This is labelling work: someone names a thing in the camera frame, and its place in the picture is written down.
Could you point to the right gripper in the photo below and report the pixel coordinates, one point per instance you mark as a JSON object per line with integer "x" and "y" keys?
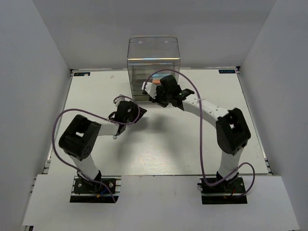
{"x": 159, "y": 102}

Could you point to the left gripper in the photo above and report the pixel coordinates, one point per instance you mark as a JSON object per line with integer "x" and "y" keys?
{"x": 134, "y": 108}

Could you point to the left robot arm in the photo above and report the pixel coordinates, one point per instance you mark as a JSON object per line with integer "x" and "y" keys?
{"x": 80, "y": 136}

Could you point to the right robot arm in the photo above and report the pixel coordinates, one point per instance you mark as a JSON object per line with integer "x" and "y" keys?
{"x": 231, "y": 127}

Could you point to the clear plastic drawer organizer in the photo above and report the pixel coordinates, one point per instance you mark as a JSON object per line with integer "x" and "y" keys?
{"x": 157, "y": 55}

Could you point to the left table label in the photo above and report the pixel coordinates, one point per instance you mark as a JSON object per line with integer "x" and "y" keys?
{"x": 82, "y": 74}

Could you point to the table label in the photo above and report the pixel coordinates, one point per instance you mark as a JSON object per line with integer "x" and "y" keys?
{"x": 226, "y": 71}
{"x": 82, "y": 74}

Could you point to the right table label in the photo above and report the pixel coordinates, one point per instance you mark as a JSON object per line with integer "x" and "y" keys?
{"x": 226, "y": 71}

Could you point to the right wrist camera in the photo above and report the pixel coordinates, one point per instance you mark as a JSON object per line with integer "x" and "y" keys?
{"x": 149, "y": 88}

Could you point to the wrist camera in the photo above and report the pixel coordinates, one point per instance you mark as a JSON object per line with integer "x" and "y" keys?
{"x": 149, "y": 88}
{"x": 117, "y": 100}

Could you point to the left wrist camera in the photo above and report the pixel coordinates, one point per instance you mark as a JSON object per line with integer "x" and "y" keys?
{"x": 117, "y": 100}

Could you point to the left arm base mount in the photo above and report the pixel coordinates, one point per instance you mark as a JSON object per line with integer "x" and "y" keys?
{"x": 83, "y": 192}

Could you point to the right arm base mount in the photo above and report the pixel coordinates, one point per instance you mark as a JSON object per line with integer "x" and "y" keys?
{"x": 221, "y": 195}

